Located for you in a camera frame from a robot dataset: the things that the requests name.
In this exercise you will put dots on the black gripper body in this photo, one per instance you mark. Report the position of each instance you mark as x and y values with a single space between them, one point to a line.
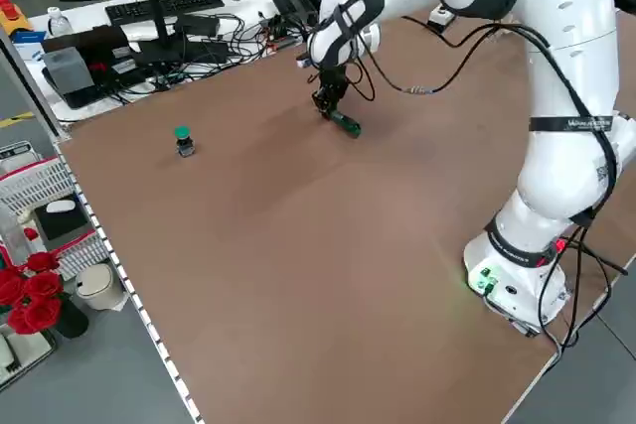
333 79

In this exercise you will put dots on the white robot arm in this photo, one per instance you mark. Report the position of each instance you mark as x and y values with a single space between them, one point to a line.
571 96

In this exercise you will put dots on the black power brick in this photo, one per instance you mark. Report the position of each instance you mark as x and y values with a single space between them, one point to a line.
288 2

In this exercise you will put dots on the grey control box with buttons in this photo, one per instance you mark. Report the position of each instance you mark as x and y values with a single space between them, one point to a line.
440 20

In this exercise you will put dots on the black docking station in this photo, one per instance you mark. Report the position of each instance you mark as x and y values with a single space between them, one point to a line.
199 24

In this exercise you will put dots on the black keyboard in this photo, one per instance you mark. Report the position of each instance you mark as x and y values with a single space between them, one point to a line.
191 1

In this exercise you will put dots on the black monitor stand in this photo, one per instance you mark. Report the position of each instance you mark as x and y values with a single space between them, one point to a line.
156 7

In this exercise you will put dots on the dark brown box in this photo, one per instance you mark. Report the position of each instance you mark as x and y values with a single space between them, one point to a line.
99 39

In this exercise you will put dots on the grey box device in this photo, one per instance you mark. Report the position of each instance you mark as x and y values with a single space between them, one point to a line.
67 71

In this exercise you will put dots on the clear bottle with white cap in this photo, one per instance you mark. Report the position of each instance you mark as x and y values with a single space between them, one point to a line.
57 25

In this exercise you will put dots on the white computer mouse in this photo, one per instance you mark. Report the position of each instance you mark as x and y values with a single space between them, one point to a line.
60 206

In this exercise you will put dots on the black mouse pad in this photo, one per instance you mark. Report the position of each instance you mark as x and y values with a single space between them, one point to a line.
62 225

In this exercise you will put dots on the small white bin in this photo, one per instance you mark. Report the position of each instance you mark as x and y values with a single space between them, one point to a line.
94 286

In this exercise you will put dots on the blue box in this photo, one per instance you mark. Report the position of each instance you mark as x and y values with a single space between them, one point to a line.
27 37

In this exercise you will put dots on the white plastic basket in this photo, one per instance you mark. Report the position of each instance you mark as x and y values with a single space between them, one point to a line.
30 186

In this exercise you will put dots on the black vase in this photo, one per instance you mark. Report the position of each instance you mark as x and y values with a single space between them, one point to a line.
73 323

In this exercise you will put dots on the red roses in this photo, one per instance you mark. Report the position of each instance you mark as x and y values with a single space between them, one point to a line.
37 315

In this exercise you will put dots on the white tray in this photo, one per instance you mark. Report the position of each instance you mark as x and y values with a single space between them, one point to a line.
30 354

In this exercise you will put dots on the green push button switch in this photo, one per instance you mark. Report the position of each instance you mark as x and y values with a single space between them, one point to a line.
183 134

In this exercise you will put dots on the aluminium frame post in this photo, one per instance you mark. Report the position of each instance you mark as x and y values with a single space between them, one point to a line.
30 81

